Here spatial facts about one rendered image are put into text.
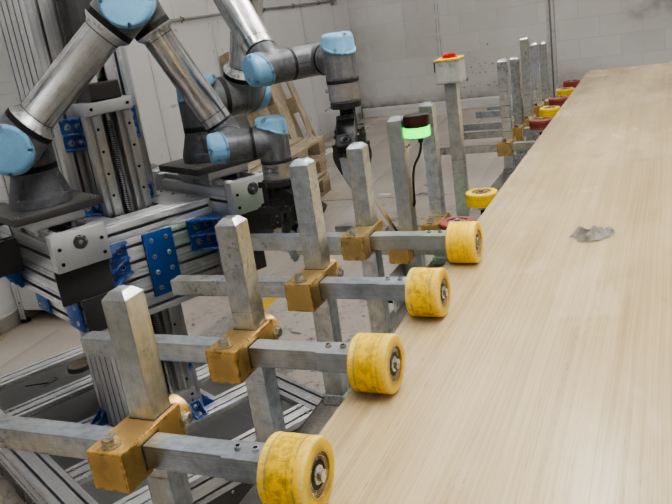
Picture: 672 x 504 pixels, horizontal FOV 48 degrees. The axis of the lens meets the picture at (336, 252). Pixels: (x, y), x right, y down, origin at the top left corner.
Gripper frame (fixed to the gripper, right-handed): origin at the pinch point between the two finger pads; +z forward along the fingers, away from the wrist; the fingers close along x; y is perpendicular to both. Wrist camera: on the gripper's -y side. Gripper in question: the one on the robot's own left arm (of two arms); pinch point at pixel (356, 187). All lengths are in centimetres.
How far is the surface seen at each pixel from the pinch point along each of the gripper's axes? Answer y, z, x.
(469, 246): -39.4, 4.4, -21.2
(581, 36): 733, 33, -240
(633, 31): 717, 34, -293
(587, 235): -32, 8, -45
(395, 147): -2.0, -8.7, -10.1
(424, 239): -34.2, 3.7, -13.3
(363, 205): -25.8, -2.3, -2.1
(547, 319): -65, 9, -30
